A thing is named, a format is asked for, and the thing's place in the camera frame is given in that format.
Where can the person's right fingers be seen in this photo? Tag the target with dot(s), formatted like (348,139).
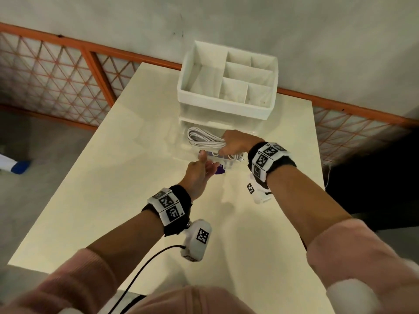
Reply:
(225,148)

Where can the right marker wrist band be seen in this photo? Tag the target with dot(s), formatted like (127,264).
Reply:
(266,160)

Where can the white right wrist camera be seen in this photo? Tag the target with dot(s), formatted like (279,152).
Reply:
(260,192)

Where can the person's left hand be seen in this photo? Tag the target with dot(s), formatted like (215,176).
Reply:
(195,175)

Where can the clear plastic drawer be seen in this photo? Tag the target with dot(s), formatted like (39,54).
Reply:
(183,143)

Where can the white compartment organizer box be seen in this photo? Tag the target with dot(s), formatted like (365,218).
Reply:
(226,83)

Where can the left marker wrist band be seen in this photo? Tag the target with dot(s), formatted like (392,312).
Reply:
(170,209)

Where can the person's right hand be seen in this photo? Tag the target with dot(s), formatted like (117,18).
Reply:
(240,142)

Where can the person's left thumb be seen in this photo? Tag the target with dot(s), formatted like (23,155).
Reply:
(203,157)

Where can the blue and white object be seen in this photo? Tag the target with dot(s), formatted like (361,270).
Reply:
(14,166)

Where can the person's left forearm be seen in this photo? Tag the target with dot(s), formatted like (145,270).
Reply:
(129,240)

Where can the person's right forearm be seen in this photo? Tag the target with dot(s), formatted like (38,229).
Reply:
(304,205)

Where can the orange mesh fence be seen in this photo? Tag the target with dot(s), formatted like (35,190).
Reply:
(65,81)

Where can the marker wrist band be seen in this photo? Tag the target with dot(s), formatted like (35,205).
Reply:
(170,209)
(266,160)

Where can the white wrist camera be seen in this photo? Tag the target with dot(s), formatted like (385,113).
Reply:
(260,192)
(198,240)

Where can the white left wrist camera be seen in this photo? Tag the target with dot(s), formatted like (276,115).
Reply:
(198,240)

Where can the purple packet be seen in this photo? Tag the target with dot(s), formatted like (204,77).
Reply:
(220,169)

